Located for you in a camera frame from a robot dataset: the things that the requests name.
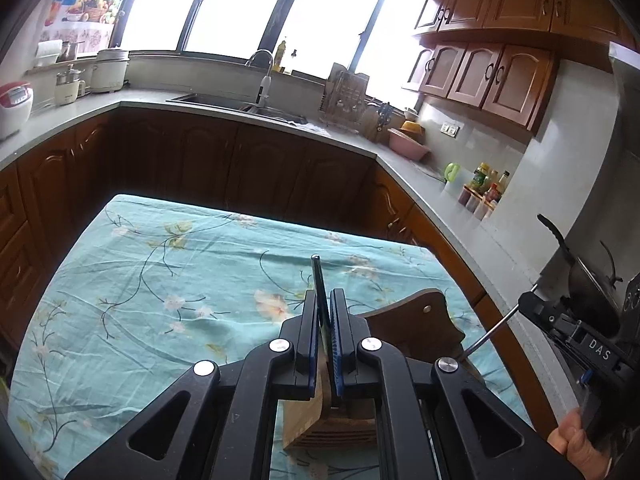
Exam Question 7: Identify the pink plastic basin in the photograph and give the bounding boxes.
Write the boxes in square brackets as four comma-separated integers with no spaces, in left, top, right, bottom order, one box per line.
[388,128,431,162]

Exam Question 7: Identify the black wok pan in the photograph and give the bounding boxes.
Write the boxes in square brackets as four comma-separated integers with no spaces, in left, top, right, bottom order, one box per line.
[537,214,622,338]

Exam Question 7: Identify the wall power outlet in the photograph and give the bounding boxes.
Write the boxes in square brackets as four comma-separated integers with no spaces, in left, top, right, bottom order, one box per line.
[440,122,460,138]

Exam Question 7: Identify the green handled white jug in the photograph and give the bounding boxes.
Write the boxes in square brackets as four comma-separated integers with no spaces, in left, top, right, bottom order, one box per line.
[442,162,460,183]

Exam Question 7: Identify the white slow cooker pot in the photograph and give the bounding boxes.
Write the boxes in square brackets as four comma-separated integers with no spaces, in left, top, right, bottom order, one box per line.
[89,48,129,93]

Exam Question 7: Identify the steel range hood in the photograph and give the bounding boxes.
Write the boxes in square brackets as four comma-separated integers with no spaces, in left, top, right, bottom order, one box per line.
[608,41,640,127]

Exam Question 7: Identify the yellow oil bottle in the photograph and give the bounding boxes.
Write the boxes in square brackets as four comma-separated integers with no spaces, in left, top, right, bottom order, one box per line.
[272,39,286,73]

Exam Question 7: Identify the condiment bottles group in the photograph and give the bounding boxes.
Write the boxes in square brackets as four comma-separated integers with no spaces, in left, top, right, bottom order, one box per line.
[458,162,511,220]

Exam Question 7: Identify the fruit beach poster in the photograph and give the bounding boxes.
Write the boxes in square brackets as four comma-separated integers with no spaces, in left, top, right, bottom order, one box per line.
[39,0,124,56]

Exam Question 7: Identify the upper wooden wall cabinets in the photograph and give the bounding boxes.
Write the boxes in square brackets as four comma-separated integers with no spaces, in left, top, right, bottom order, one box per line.
[405,0,639,133]

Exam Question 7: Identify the lower wooden base cabinets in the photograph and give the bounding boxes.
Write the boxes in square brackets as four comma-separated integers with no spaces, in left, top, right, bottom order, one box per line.
[1,108,486,353]

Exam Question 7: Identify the dark metal chopstick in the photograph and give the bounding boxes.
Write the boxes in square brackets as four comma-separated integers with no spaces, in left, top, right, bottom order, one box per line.
[311,255,331,346]

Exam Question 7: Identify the yellow bowl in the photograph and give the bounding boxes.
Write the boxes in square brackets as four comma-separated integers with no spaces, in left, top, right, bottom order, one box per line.
[400,120,424,138]

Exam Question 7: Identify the wooden utensil holder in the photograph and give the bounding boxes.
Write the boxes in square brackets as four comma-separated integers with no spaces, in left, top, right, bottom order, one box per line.
[282,288,464,451]

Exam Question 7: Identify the teal floral tablecloth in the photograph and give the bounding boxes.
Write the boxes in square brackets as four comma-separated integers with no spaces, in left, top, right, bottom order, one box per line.
[7,193,532,480]

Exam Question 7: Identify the white red rice cooker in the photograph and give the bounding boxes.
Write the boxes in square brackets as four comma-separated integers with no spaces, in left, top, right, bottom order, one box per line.
[0,81,34,141]

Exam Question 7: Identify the steel kitchen sink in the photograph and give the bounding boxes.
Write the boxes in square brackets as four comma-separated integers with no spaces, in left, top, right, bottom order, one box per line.
[169,93,308,125]

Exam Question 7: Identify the silver metal chopstick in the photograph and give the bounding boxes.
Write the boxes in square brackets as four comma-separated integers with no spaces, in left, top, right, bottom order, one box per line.
[458,290,536,370]

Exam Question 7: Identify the knife block with knives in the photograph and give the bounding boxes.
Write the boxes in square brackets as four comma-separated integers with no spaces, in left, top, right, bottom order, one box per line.
[374,103,394,143]

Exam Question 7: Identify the chrome kitchen faucet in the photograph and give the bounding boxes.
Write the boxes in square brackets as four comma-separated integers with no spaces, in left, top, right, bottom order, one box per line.
[245,49,274,108]

